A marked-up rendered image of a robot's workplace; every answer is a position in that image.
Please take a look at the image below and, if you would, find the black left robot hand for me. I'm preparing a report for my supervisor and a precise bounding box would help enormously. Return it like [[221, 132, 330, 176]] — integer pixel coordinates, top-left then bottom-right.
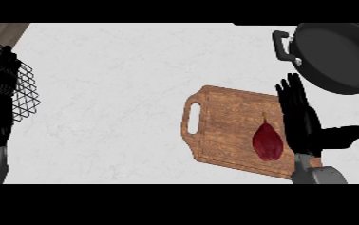
[[0, 45, 23, 147]]

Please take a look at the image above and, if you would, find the black pot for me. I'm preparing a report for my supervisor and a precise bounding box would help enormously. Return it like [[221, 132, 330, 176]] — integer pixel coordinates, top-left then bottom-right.
[[271, 23, 359, 96]]

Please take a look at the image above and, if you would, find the black wire basket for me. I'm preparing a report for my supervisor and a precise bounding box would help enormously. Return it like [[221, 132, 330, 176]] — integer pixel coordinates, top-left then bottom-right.
[[11, 61, 42, 122]]

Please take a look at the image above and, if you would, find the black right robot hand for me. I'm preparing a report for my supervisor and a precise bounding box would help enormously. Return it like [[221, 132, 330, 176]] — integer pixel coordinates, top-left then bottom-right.
[[274, 72, 359, 158]]

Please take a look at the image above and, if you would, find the wooden cutting board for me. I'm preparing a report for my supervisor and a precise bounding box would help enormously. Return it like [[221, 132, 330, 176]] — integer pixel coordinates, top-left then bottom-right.
[[179, 84, 324, 180]]

